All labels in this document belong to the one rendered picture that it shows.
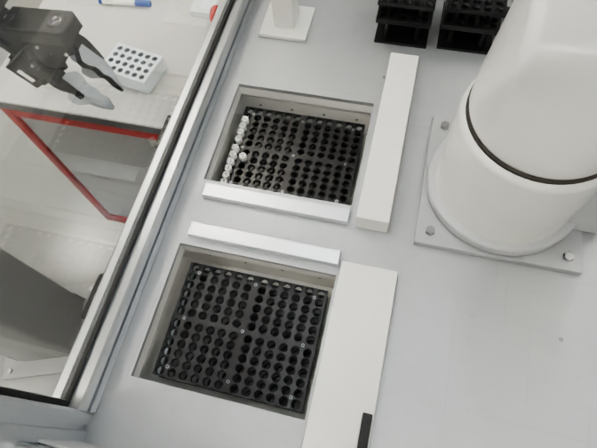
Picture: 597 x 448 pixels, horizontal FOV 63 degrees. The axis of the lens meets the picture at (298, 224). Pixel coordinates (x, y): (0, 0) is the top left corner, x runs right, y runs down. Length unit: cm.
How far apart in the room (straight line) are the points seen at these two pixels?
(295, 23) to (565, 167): 57
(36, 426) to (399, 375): 43
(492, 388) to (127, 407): 48
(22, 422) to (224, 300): 31
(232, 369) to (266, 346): 6
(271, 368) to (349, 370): 12
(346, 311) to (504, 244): 24
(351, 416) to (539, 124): 40
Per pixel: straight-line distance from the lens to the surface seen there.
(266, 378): 73
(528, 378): 72
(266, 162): 89
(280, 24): 97
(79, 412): 70
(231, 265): 84
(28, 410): 61
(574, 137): 56
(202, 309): 76
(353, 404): 66
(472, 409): 69
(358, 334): 67
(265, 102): 95
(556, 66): 51
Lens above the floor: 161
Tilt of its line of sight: 64 degrees down
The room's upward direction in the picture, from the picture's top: 8 degrees counter-clockwise
